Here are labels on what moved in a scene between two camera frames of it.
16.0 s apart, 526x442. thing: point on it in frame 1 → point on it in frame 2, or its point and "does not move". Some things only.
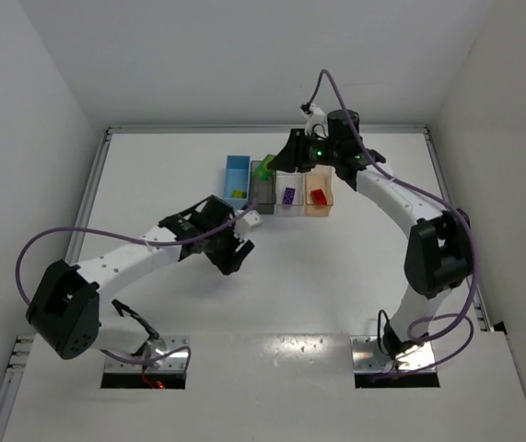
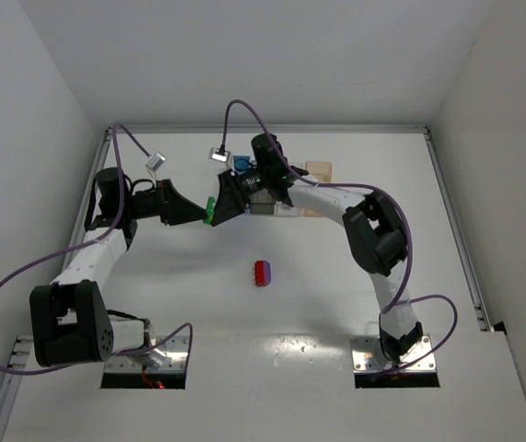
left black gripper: [225, 249] → [166, 201]
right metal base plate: [368, 356] does not move
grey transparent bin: [263, 192] does not move
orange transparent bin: [321, 178] does not move
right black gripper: [298, 150] → [237, 192]
